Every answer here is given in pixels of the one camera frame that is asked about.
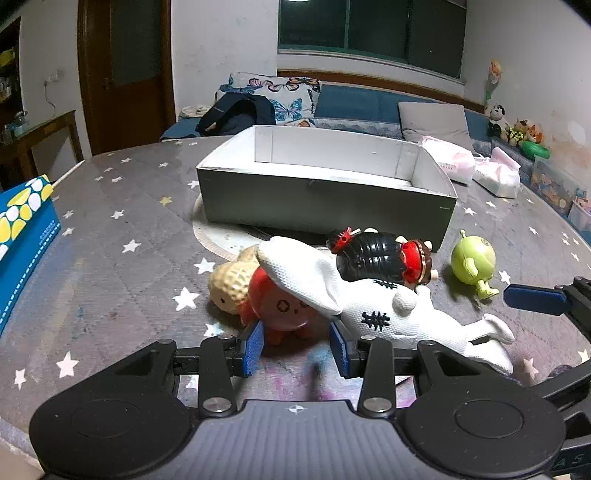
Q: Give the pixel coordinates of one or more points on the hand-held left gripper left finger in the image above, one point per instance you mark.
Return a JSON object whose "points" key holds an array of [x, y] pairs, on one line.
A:
{"points": [[253, 347]]}

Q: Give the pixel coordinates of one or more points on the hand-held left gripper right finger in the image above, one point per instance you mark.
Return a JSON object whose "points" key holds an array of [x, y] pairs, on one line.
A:
{"points": [[339, 348]]}

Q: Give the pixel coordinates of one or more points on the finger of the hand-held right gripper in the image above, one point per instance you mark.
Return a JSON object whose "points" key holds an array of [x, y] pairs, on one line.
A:
{"points": [[531, 298]]}

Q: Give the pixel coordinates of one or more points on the red round figure toy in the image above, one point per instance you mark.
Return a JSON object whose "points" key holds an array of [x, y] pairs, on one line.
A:
{"points": [[281, 310]]}

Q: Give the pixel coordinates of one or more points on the beige peanut toy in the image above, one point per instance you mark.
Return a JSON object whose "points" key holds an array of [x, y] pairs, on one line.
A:
{"points": [[228, 286]]}

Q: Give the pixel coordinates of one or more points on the green alien toy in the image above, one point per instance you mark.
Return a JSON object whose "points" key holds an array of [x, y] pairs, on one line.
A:
{"points": [[471, 258]]}

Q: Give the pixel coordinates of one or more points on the white plush shark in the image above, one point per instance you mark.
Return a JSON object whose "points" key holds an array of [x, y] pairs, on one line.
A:
{"points": [[295, 263]]}

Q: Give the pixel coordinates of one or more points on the black-haired doll figure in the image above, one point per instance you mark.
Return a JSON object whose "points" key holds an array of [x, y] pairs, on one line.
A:
{"points": [[374, 254]]}

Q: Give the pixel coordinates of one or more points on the grey cardboard box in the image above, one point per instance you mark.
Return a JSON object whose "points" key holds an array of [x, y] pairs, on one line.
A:
{"points": [[323, 207]]}

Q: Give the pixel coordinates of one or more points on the colourful printed storage box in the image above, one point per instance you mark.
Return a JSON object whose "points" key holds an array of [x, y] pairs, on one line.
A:
{"points": [[554, 184]]}

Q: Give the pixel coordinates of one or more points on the pink and white packet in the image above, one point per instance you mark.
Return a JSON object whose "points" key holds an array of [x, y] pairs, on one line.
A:
{"points": [[501, 173], [450, 159]]}

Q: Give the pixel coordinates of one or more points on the orange fox plush toy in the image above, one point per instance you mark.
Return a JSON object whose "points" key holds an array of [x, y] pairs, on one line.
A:
{"points": [[535, 134]]}

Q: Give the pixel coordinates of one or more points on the yellow-green plush toy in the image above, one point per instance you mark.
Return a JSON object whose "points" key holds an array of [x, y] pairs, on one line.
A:
{"points": [[517, 134]]}

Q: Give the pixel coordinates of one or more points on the panda plush toy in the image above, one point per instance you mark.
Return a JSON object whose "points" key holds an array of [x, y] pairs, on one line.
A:
{"points": [[496, 117]]}

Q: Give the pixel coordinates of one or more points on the grey star-printed tablecloth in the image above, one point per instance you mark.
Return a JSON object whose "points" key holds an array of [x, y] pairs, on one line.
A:
{"points": [[129, 207]]}

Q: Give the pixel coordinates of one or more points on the grey pillow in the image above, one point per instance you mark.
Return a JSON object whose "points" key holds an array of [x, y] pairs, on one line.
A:
{"points": [[434, 122]]}

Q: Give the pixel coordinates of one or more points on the dark backpack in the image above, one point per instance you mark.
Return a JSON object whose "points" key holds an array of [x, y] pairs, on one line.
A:
{"points": [[235, 115]]}

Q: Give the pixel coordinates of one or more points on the patterned round cushion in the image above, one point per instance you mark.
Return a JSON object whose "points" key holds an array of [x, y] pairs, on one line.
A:
{"points": [[194, 111]]}

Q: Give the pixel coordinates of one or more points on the butterfly-printed pillow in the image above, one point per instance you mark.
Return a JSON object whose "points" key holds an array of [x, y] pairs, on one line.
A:
{"points": [[288, 106]]}

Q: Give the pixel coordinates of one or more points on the blue sofa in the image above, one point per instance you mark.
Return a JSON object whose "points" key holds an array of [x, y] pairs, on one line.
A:
{"points": [[355, 104]]}

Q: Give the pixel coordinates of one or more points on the blue dotted tissue box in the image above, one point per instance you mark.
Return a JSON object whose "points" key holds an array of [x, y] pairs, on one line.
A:
{"points": [[23, 251]]}

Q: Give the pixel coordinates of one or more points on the brown wooden door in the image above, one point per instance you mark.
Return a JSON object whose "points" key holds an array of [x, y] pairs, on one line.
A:
{"points": [[134, 92]]}

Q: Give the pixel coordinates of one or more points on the brown wooden desk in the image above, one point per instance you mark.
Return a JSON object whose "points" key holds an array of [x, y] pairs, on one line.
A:
{"points": [[41, 134]]}

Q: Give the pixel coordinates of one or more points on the dark green-framed window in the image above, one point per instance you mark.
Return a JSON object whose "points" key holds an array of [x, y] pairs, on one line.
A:
{"points": [[369, 27]]}

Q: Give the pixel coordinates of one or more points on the wooden shelf unit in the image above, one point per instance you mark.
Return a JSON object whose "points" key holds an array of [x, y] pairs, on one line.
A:
{"points": [[9, 74]]}

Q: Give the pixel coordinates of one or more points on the wall doll decoration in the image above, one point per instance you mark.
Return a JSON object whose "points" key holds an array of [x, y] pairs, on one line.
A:
{"points": [[494, 78]]}

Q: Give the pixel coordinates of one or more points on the white wall socket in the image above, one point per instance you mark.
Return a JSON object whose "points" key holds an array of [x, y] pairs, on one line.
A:
{"points": [[53, 76]]}

